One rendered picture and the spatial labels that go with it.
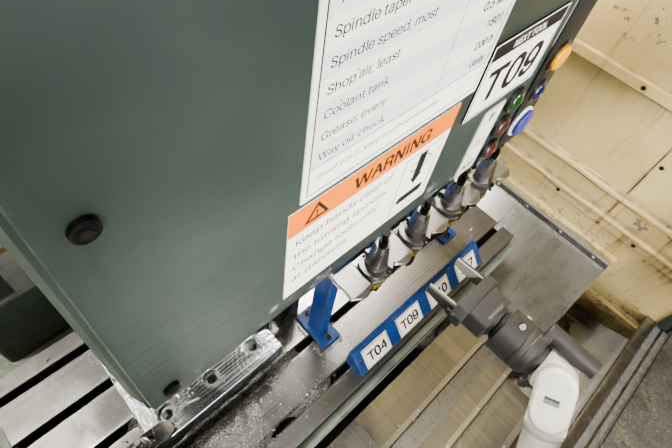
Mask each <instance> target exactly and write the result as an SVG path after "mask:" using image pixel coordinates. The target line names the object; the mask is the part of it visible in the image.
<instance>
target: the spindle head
mask: <svg viewBox="0 0 672 448"><path fill-rule="evenodd" d="M569 1H572V3H571V5H570V7H569V8H568V10H567V12H566V14H565V16H564V18H563V19H562V21H561V23H560V25H559V27H558V28H557V30H556V32H555V34H554V36H553V37H552V39H551V41H550V43H549V45H548V46H547V48H546V50H545V52H544V54H543V55H542V57H541V59H540V61H539V63H538V65H537V66H536V68H535V70H534V72H533V74H532V75H531V77H529V78H528V79H526V80H525V81H524V82H522V83H521V84H519V85H518V86H516V87H515V88H514V89H512V90H511V91H509V92H508V93H507V94H505V95H504V96H502V97H501V98H499V99H498V100H497V101H495V102H494V103H492V104H491V105H489V106H488V107H487V108H485V109H484V110H482V111H481V112H479V113H478V114H477V115H475V116H474V117H472V118H471V119H470V120H468V121H467V122H465V123H464V124H461V122H462V119H463V117H464V115H465V113H466V110H467V108H468V106H469V104H470V102H471V99H472V97H473V95H474V93H475V91H474V92H472V93H471V94H469V95H468V96H466V97H465V98H463V99H462V100H460V101H459V102H457V103H455V104H454V105H452V106H451V107H449V108H448V109H446V110H445V111H443V112H442V113H440V114H439V115H437V116H436V117H434V118H433V119H431V120H430V121H428V122H427V123H425V124H424V125H422V126H421V127H419V128H418V129H416V130H415V131H413V132H412V133H410V134H409V135H407V136H406V137H404V138H403V139H401V140H399V141H398V142H396V143H395V144H393V145H392V146H390V147H389V148H387V149H386V150H384V151H383V152H381V153H380V154H378V155H377V156H375V157H374V158H372V159H371V160H369V161H368V162H366V163H365V164H363V165H362V166H360V167H359V168H357V169H356V170H354V171H353V172H351V173H350V174H348V175H347V176H345V177H343V178H342V179H340V180H339V181H337V182H336V183H334V184H333V185H331V186H330V187H328V188H327V189H325V190H324V191H322V192H321V193H319V194H318V195H316V196H315V197H313V198H312V199H310V200H309V201H307V202H306V203H304V204H303V205H299V204H300V193H301V183H302V173H303V163H304V152H305V142H306V132H307V122H308V111H309V101H310V91H311V80H312V70H313V60H314V50H315V39H316V29H317V19H318V9H319V0H0V243H1V244H2V245H3V247H4V248H5V249H6V250H7V251H8V252H9V254H10V255H11V256H12V257H13V258H14V260H15V261H16V262H17V263H18V264H19V265H20V267H21V268H22V269H23V270H24V271H25V273H26V274H27V275H28V276H29V277H30V279H31V280H32V281H33V282H34V283H35V284H36V286H37V287H38V288H39V289H40V290H41V292H42V293H43V294H44V295H45V296H46V297H47V299H48V300H49V301H50V302H51V303H52V305H53V306H54V307H55V308H56V309H57V311H58V312H59V313H60V314H61V315H62V316H63V318H64V319H65V320H66V321H67V322H68V324H69V325H70V326H71V327H72V328H73V329H74V331H75V332H76V333H77V334H78V335H79V337H80V338H81V339H82V340H83V341H84V342H85V344H86V345H87V346H88V347H89V348H90V350H91V351H92V352H93V353H94V354H95V356H96V357H97V358H98V359H99V360H100V361H101V363H102V364H103V365H104V366H105V367H106V369H107V370H108V371H109V372H110V373H111V374H112V376H113V377H114V378H115V379H116V380H117V382H118V383H119V384H120V385H121V386H122V388H123V389H124V390H125V391H126V392H127V393H128V395H129V396H130V397H132V398H134V399H136V400H138V401H139V402H141V403H144V405H145V406H146V407H147V408H148V409H149V408H152V409H157V408H159V407H160V406H162V405H163V404H164V403H166V402H167V401H168V400H169V399H171V398H172V397H173V396H175V395H176V394H177V393H178V392H180V391H181V390H182V389H184V388H185V387H186V386H187V385H189V384H190V383H191V382H192V381H194V380H195V379H196V378H198V377H199V376H200V375H201V374H203V373H204V372H205V371H207V370H208V369H209V368H210V367H212V366H213V365H214V364H216V363H217V362H218V361H219V360H221V359H222V358H223V357H225V356H226V355H227V354H228V353H230V352H231V351H232V350H234V349H235V348H236V347H237V346H239V345H240V344H241V343H243V342H244V341H245V340H246V339H248V338H249V337H250V336H252V335H253V334H254V333H255V332H257V331H258V330H259V329H261V328H262V327H263V326H264V325H266V324H267V323H268V322H270V321H271V320H272V319H273V318H275V317H276V316H277V315H278V314H280V313H281V312H282V311H284V310H285V309H286V308H287V307H289V306H290V305H291V304H293V303H294V302H295V301H296V300H298V299H299V298H300V297H302V296H303V295H304V294H305V293H307V292H308V291H309V290H311V289H312V288H313V287H314V286H316V285H317V284H318V283H320V282H321V281H322V280H323V279H325V278H326V277H327V276H329V275H330V274H331V273H332V272H334V271H335V270H336V269H338V268H339V267H340V266H341V265H343V264H344V263H345V262H347V261H348V260H349V259H350V258H352V257H353V256H354V255H356V254H357V253H358V252H359V251H361V250H362V249H363V248H364V247H366V246H367V245H368V244H370V243H371V242H372V241H373V240H375V239H376V238H377V237H379V236H380V235H381V234H382V233H384V232H385V231H386V230H388V229H389V228H390V227H391V226H393V225H394V224H395V223H397V222H398V221H399V220H400V219H402V218H403V217H404V216H406V215H407V214H408V213H409V212H411V211H412V210H413V209H415V208H416V207H417V206H418V205H420V204H421V203H422V202H424V201H425V200H426V199H427V198H429V197H430V196H431V195H433V194H434V193H435V192H436V191H438V190H439V189H440V188H441V187H443V186H444V185H445V184H447V183H448V182H449V181H450V180H452V179H453V177H454V175H455V173H456V171H457V169H458V167H459V165H460V163H461V161H462V159H463V157H464V155H465V153H466V151H467V149H468V147H469V145H470V143H471V141H472V139H473V137H474V135H475V133H476V131H477V129H478V127H479V125H480V123H481V121H482V119H483V117H484V114H485V113H486V112H488V111H489V110H490V109H492V108H493V107H495V106H496V105H497V104H499V103H500V102H502V101H503V100H505V99H506V102H505V104H506V103H507V101H508V100H509V98H510V97H511V96H512V95H513V93H514V92H515V91H516V90H517V89H519V88H520V87H523V86H524V87H526V88H527V90H528V89H529V87H530V85H531V83H532V82H533V80H534V78H535V76H536V74H537V73H538V71H539V69H540V67H541V66H542V64H543V62H544V60H545V59H546V57H547V55H548V53H549V51H550V50H551V48H552V46H553V44H554V42H555V40H556V39H557V37H558V35H559V33H560V31H561V30H562V28H563V26H564V24H565V23H566V21H567V19H568V17H569V15H570V14H571V12H572V10H573V8H574V7H575V5H576V3H577V1H578V0H516V1H515V3H514V5H513V7H512V10H511V12H510V14H509V16H508V18H507V21H506V23H505V25H504V27H503V30H502V32H501V34H500V36H499V38H498V41H497V43H496V45H495V46H497V45H498V44H500V43H502V42H503V41H505V40H507V39H508V38H510V37H512V36H513V35H515V34H517V33H518V32H520V31H521V30H523V29H525V28H526V27H528V26H530V25H531V24H533V23H535V22H536V21H538V20H540V19H541V18H543V17H545V16H546V15H548V14H549V13H551V12H553V11H554V10H556V9H558V8H559V7H561V6H563V5H564V4H566V3H568V2H569ZM460 102H461V103H462V104H461V106H460V109H459V111H458V113H457V116H456V118H455V120H454V123H453V125H452V127H451V129H450V132H449V134H448V136H447V139H446V141H445V143H444V146H443V148H442V150H441V152H440V155H439V157H438V159H437V162H436V164H435V166H434V169H433V171H432V173H431V176H430V178H429V180H428V182H427V185H426V187H425V189H424V192H423V193H422V194H421V195H420V196H419V197H417V198H416V199H415V200H413V201H412V202H411V203H409V204H408V205H407V206H405V207H404V208H403V209H402V210H400V211H399V212H398V213H396V214H395V215H394V216H392V217H391V218H390V219H389V220H387V221H386V222H385V223H383V224H382V225H381V226H379V227H378V228H377V229H375V230H374V231H373V232H372V233H370V234H369V235H368V236H366V237H365V238H364V239H362V240H361V241H360V242H358V243H357V244H356V245H355V246H353V247H352V248H351V249H349V250H348V251H347V252H345V253H344V254H343V255H341V256H340V257H339V258H338V259H336V260H335V261H334V262H332V263H331V264H330V265H328V266H327V267H326V268H324V269H323V270H322V271H321V272H319V273H318V274H317V275H315V276H314V277H313V278H311V279H310V280H309V281H308V282H306V283H305V284H304V285H302V286H301V287H300V288H298V289H297V290H296V291H294V292H293V293H292V294H291V295H289V296H288V297H287V298H285V299H283V288H284V273H285V258H286V244H287V229H288V217H289V216H290V215H292V214H293V213H295V212H296V211H298V210H299V209H301V208H302V207H304V206H305V205H307V204H308V203H310V202H311V201H313V200H314V199H316V198H317V197H319V196H320V195H322V194H323V193H325V192H326V191H328V190H329V189H331V188H332V187H334V186H335V185H337V184H338V183H340V182H341V181H343V180H344V179H346V178H347V177H349V176H350V175H352V174H353V173H355V172H356V171H358V170H359V169H361V168H362V167H364V166H365V165H367V164H368V163H370V162H371V161H373V160H374V159H376V158H377V157H379V156H380V155H382V154H383V153H385V152H386V151H388V150H389V149H391V148H392V147H394V146H395V145H397V144H398V143H400V142H401V141H403V140H404V139H406V138H407V137H409V136H411V135H412V134H414V133H415V132H417V131H418V130H420V129H421V128H423V127H424V126H426V125H427V124H429V123H430V122H432V121H433V120H435V119H436V118H438V117H439V116H441V115H442V114H444V113H445V112H447V111H448V110H450V109H451V108H453V107H454V106H456V105H457V104H459V103H460ZM505 104H504V106H503V108H502V110H501V112H500V114H499V115H498V117H497V119H496V121H495V123H494V125H493V127H494V126H495V125H496V123H497V122H498V121H499V120H500V119H501V118H502V117H503V116H504V115H505V114H506V113H504V107H505ZM493 127H492V129H493ZM492 129H491V131H492ZM491 131H490V132H489V134H488V136H487V138H486V140H485V142H484V144H483V146H482V148H481V149H480V151H479V153H480V152H481V150H482V149H483V147H484V146H485V145H486V144H487V143H488V142H489V141H490V140H491V139H492V138H491V137H490V133H491ZM479 153H478V155H477V157H476V159H475V161H476V160H477V159H478V156H479ZM475 161H474V162H475Z"/></svg>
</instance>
